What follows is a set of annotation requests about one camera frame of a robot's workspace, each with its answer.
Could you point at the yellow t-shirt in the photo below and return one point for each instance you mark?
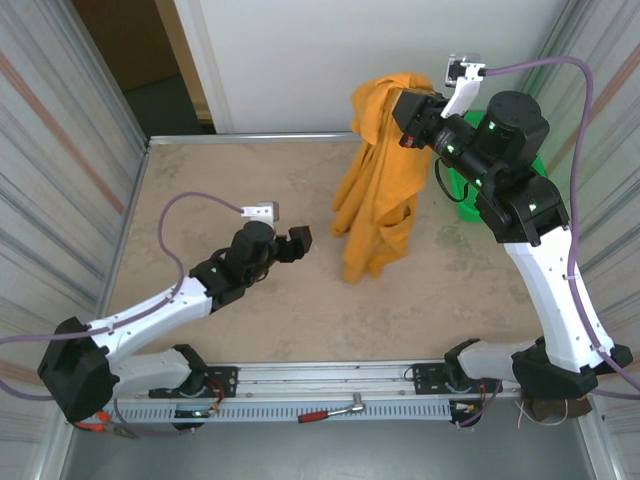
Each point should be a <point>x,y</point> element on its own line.
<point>385,200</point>

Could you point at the green plastic basket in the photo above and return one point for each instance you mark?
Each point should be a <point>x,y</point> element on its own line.
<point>467,210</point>

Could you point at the brown wooden door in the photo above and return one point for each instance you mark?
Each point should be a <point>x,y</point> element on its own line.
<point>125,40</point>

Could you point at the brown cloth pouch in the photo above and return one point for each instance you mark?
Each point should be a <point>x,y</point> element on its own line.
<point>545,410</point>

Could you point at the aluminium table edge rail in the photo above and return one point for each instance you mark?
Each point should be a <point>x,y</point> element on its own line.
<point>225,138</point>

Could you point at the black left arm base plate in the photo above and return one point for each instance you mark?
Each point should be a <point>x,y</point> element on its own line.
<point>225,382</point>

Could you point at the aluminium mounting rail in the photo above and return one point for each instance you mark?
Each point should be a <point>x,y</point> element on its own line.
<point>325,382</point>

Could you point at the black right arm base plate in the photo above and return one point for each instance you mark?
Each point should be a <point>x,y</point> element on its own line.
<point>425,380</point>

